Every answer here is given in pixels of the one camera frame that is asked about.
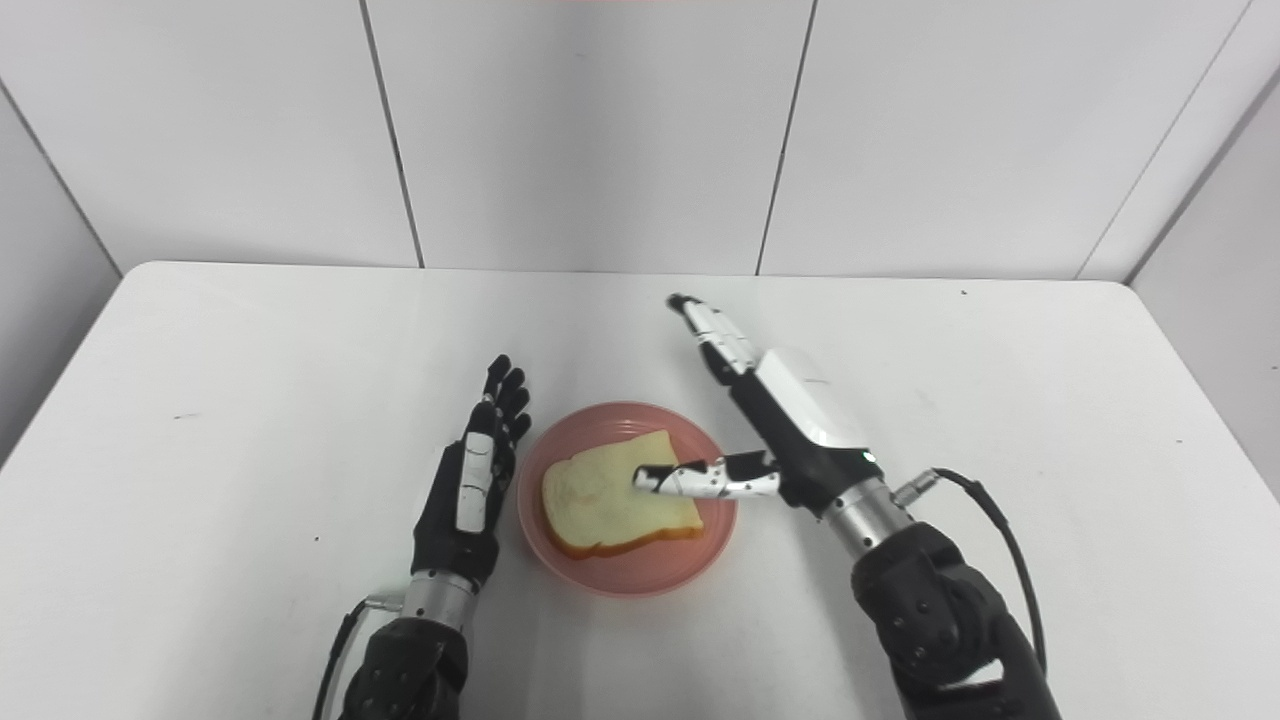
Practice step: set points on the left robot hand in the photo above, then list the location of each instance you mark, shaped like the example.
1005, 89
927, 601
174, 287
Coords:
475, 490

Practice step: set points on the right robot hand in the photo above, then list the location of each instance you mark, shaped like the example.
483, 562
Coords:
780, 420

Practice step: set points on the slice of white bread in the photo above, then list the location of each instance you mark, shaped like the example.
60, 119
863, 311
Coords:
600, 495

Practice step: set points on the pink round plate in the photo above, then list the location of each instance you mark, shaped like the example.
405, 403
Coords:
640, 570

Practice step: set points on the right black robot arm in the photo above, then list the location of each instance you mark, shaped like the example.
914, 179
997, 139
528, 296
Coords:
935, 610

